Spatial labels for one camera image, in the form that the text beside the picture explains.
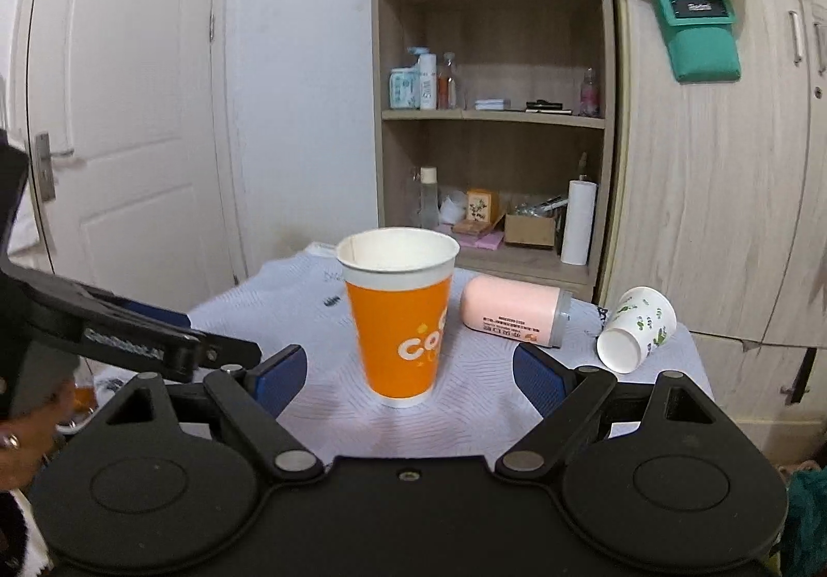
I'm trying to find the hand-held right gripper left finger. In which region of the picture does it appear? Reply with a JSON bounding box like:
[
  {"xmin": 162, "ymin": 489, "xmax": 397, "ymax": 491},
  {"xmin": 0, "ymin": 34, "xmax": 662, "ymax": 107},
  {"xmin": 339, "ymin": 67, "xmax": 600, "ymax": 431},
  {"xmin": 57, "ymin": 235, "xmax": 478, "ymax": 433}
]
[{"xmin": 106, "ymin": 344, "xmax": 324, "ymax": 484}]

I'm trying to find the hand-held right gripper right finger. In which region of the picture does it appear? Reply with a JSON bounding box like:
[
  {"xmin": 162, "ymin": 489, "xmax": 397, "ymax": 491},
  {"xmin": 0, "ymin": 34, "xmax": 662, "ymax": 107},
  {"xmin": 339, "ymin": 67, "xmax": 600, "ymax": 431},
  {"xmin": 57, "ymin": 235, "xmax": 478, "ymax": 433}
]
[{"xmin": 494, "ymin": 346, "xmax": 718, "ymax": 478}]

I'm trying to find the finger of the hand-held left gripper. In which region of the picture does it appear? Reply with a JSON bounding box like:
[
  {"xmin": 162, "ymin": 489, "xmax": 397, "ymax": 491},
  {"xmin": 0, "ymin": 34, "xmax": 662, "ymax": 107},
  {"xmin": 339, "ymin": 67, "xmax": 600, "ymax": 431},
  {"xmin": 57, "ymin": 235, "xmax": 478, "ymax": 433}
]
[
  {"xmin": 81, "ymin": 320, "xmax": 263, "ymax": 384},
  {"xmin": 83, "ymin": 285, "xmax": 196, "ymax": 335}
]

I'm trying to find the white floral paper cup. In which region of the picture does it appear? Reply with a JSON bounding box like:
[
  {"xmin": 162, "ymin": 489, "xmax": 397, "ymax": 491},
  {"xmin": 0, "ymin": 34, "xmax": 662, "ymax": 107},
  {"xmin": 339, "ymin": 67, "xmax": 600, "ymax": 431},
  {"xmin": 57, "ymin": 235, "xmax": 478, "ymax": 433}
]
[{"xmin": 595, "ymin": 286, "xmax": 677, "ymax": 374}]

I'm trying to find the orange paper cup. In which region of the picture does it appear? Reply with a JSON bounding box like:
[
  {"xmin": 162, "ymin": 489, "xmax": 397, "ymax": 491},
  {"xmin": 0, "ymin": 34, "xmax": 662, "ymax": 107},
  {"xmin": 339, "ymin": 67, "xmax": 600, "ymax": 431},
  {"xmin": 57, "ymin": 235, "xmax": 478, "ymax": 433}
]
[{"xmin": 336, "ymin": 226, "xmax": 461, "ymax": 410}]

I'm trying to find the person's left hand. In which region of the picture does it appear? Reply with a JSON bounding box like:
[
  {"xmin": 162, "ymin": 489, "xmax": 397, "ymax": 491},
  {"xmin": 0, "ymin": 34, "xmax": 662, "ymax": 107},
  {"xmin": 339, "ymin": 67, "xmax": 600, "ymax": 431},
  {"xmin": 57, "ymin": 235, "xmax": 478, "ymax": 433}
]
[{"xmin": 0, "ymin": 379, "xmax": 75, "ymax": 491}]

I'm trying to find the pink bottle with grey cap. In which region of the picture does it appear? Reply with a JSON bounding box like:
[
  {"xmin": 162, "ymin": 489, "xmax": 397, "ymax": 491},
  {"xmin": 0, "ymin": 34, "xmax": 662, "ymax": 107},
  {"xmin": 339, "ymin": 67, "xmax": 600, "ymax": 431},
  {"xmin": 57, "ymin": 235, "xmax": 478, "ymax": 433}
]
[{"xmin": 460, "ymin": 275, "xmax": 573, "ymax": 350}]

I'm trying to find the pale quilted tablecloth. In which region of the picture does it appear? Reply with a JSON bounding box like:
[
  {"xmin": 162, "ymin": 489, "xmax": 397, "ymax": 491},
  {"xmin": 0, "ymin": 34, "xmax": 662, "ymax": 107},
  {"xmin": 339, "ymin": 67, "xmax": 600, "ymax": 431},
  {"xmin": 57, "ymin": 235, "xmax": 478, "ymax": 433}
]
[{"xmin": 90, "ymin": 244, "xmax": 715, "ymax": 463}]

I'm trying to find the clear glass with amber drink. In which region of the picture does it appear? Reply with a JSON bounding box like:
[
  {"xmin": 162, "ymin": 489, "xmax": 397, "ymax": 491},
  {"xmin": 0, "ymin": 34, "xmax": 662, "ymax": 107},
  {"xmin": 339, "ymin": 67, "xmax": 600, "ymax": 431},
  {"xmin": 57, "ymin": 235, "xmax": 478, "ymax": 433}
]
[{"xmin": 58, "ymin": 375, "xmax": 101, "ymax": 432}]

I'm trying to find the pink notepad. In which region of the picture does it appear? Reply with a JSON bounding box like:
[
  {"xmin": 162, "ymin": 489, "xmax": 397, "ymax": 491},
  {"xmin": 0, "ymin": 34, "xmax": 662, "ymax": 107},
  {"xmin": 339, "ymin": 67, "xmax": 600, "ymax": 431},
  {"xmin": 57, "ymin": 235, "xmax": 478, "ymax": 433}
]
[{"xmin": 438, "ymin": 224, "xmax": 506, "ymax": 253}]

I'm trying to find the open cardboard box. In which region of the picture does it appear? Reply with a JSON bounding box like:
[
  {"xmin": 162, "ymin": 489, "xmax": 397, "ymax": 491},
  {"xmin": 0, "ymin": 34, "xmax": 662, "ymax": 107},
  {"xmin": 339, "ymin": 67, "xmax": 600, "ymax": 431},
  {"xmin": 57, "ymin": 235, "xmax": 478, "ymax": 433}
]
[{"xmin": 503, "ymin": 203, "xmax": 560, "ymax": 250}]

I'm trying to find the white paper towel roll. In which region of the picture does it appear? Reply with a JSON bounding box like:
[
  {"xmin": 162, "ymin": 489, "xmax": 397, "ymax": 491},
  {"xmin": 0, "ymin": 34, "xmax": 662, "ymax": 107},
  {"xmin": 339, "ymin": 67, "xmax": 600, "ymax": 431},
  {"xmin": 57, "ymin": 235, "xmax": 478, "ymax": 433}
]
[{"xmin": 559, "ymin": 179, "xmax": 599, "ymax": 266}]

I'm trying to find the small yellow box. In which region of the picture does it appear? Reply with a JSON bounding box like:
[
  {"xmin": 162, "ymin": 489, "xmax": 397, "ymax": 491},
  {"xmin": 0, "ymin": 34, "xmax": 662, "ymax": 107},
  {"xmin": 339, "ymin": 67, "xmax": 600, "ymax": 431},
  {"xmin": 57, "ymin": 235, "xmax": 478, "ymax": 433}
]
[{"xmin": 466, "ymin": 188, "xmax": 502, "ymax": 226}]

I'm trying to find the crumpled white plastic bag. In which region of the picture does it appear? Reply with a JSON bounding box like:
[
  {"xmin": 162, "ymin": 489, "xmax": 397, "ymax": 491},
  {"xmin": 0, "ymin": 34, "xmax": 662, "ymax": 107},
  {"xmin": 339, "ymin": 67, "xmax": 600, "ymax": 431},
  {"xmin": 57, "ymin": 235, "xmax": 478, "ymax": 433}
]
[{"xmin": 438, "ymin": 192, "xmax": 470, "ymax": 227}]

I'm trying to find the clear bottle with white cap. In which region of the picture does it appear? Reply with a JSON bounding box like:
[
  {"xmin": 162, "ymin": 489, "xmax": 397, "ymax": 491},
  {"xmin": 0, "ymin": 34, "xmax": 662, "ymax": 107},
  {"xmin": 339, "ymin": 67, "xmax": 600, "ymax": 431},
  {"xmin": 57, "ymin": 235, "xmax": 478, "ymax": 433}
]
[{"xmin": 418, "ymin": 166, "xmax": 441, "ymax": 230}]

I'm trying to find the white panelled door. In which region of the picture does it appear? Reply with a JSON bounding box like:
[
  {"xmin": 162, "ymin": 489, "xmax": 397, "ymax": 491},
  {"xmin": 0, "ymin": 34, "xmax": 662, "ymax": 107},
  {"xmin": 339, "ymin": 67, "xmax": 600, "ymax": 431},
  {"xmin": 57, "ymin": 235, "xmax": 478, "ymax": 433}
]
[{"xmin": 24, "ymin": 0, "xmax": 252, "ymax": 326}]

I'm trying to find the wooden open shelf unit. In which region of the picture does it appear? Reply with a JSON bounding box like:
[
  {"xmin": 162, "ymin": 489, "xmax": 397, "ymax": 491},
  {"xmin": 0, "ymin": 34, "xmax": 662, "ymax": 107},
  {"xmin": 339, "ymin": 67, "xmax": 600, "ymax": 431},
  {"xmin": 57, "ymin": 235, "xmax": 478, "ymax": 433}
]
[{"xmin": 370, "ymin": 0, "xmax": 618, "ymax": 303}]

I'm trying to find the light wooden wardrobe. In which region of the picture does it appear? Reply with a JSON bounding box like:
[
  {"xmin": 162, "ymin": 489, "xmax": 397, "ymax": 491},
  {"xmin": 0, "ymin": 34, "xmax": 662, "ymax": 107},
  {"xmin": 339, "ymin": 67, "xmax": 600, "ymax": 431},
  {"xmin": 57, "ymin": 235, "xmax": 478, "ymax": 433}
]
[{"xmin": 600, "ymin": 0, "xmax": 827, "ymax": 426}]

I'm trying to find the pink clear bottle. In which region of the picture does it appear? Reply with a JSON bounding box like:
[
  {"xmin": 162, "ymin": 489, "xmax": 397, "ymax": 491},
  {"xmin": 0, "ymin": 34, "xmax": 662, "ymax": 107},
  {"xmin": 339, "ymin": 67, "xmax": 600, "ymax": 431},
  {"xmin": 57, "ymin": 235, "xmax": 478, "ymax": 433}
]
[{"xmin": 579, "ymin": 68, "xmax": 601, "ymax": 118}]

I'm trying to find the orange liquid bottle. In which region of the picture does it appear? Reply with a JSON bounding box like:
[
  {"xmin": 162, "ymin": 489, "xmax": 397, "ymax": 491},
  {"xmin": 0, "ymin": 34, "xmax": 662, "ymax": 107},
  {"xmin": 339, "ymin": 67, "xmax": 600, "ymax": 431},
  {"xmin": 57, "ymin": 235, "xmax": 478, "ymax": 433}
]
[{"xmin": 437, "ymin": 53, "xmax": 459, "ymax": 111}]

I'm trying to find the teal fluffy cloth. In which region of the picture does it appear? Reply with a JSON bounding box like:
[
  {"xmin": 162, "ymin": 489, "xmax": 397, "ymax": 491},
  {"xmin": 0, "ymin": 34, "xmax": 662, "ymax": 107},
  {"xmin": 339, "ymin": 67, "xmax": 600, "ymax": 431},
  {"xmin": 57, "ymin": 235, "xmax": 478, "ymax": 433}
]
[{"xmin": 772, "ymin": 462, "xmax": 827, "ymax": 577}]

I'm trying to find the light blue wipes pack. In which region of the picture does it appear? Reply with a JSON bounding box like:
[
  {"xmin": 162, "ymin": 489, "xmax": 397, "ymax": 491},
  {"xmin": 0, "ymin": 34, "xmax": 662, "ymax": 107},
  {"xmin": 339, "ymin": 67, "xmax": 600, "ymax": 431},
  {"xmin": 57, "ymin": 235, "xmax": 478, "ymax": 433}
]
[{"xmin": 388, "ymin": 67, "xmax": 421, "ymax": 111}]

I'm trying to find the white bottle with blue cap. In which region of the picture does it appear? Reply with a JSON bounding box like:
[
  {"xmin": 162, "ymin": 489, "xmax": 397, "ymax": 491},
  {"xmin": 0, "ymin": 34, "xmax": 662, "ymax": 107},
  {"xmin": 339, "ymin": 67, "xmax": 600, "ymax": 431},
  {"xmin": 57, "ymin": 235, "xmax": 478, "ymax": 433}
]
[{"xmin": 407, "ymin": 47, "xmax": 439, "ymax": 112}]

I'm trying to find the teal hanging pouch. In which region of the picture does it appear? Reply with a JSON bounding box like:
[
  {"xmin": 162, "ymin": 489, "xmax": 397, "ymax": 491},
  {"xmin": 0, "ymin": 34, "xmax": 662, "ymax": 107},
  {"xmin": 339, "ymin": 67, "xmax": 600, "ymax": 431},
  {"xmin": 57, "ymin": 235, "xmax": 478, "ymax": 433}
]
[{"xmin": 651, "ymin": 0, "xmax": 743, "ymax": 84}]

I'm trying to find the metal door lock handle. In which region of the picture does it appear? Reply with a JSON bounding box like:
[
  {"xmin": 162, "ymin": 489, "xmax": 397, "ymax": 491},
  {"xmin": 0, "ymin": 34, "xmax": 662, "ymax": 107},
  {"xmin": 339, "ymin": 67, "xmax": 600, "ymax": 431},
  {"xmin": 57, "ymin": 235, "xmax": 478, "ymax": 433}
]
[{"xmin": 34, "ymin": 131, "xmax": 76, "ymax": 203}]

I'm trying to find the black strap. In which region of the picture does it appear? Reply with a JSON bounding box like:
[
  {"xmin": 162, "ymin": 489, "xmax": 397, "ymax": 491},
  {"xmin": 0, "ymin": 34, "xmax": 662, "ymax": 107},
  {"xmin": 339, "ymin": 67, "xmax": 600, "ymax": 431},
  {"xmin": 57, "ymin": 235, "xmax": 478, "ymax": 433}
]
[{"xmin": 783, "ymin": 347, "xmax": 818, "ymax": 405}]

